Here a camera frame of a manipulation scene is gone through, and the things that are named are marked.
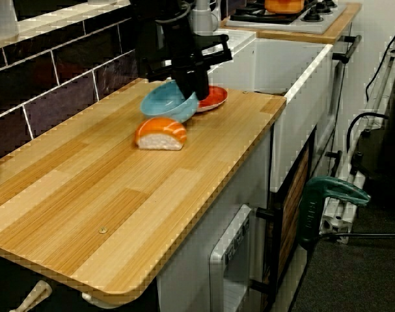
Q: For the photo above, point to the red plate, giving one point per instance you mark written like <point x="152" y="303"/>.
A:
<point x="216" y="97"/>

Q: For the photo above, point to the salmon sushi toy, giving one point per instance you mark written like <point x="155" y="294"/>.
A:
<point x="161" y="136"/>

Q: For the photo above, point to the grey toy faucet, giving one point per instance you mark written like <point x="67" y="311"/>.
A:
<point x="205" y="19"/>

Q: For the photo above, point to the light blue bowl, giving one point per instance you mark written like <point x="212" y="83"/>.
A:
<point x="161" y="104"/>

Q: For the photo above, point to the white toy kitchen cabinet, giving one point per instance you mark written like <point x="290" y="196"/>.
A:
<point x="190" y="260"/>

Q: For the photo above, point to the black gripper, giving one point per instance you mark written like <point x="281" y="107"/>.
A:
<point x="184" y="48"/>

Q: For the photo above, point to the white dishwasher door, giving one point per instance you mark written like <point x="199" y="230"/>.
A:
<point x="216" y="260"/>

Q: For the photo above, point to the black stove knob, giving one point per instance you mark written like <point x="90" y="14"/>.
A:
<point x="325" y="6"/>
<point x="312" y="15"/>

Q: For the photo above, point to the orange pot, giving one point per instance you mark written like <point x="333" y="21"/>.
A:
<point x="283" y="6"/>

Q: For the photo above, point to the black burner grate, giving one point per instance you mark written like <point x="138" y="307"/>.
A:
<point x="249" y="16"/>

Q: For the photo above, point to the grey stove top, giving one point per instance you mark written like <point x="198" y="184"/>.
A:
<point x="314" y="27"/>

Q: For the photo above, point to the white oven front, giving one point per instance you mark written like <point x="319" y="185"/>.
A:
<point x="324" y="130"/>

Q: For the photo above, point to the white hook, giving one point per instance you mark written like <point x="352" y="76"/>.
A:
<point x="89" y="297"/>

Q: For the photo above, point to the wooden crate with black frame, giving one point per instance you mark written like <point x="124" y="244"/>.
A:
<point x="291" y="201"/>

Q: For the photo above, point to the white container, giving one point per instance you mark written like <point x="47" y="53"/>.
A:
<point x="2" y="19"/>

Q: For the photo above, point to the silver aluminium frame rail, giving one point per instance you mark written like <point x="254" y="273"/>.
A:
<point x="386" y="81"/>

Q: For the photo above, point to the white toy sink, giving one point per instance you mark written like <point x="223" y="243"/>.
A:
<point x="301" y="130"/>

